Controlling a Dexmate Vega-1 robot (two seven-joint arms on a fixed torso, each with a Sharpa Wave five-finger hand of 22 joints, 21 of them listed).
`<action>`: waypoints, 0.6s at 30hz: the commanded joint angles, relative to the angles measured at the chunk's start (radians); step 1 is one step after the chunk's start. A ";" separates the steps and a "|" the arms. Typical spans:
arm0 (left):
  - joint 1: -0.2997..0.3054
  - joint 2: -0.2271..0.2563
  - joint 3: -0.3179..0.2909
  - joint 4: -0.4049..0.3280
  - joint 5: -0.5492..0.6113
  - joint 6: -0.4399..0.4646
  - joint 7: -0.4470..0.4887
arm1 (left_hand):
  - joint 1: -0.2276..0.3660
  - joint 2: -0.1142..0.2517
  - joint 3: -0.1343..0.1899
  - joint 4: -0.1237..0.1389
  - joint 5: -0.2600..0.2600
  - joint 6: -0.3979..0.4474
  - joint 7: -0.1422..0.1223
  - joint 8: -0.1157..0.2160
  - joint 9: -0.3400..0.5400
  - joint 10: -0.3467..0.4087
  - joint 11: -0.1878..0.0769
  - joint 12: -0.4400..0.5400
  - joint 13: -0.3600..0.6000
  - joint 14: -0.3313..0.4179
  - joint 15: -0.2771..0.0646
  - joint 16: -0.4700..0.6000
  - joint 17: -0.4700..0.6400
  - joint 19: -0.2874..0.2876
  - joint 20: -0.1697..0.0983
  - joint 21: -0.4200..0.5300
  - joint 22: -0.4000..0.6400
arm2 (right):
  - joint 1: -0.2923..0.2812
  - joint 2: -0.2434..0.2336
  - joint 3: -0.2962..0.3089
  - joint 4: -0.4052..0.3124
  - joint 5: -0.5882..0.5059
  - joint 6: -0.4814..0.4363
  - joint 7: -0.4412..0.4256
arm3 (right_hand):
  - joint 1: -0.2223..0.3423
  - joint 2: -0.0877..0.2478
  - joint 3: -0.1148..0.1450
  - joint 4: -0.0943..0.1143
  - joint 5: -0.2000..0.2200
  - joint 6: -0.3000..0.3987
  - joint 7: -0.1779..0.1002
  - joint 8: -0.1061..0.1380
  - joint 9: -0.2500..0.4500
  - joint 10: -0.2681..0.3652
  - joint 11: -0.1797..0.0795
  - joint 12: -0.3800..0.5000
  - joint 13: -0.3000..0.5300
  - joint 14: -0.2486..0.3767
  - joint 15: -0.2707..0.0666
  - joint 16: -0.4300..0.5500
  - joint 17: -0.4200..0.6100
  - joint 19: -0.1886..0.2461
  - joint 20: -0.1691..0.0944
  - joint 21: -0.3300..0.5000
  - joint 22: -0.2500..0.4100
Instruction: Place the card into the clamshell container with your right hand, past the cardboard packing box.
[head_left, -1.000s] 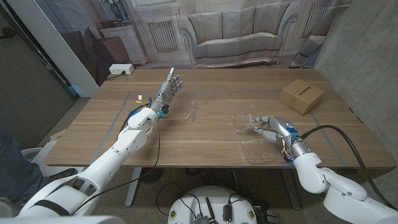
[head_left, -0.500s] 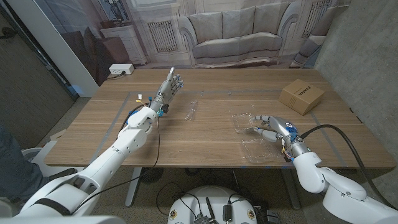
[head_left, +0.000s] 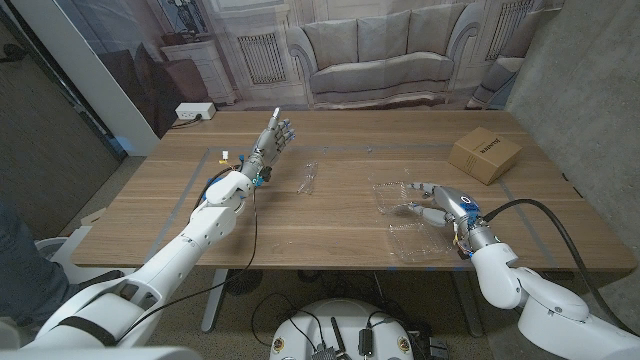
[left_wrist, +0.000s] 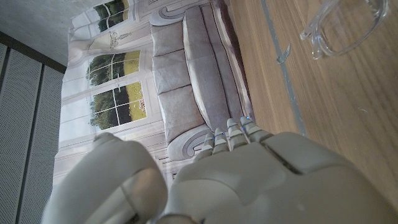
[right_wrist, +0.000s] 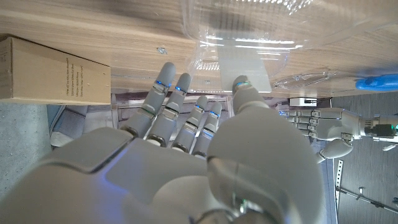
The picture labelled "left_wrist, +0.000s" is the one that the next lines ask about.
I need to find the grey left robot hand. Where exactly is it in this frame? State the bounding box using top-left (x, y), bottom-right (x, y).
top-left (40, 115), bottom-right (398, 224)

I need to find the printed living room backdrop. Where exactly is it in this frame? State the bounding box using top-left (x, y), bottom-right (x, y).
top-left (52, 0), bottom-right (256, 187)

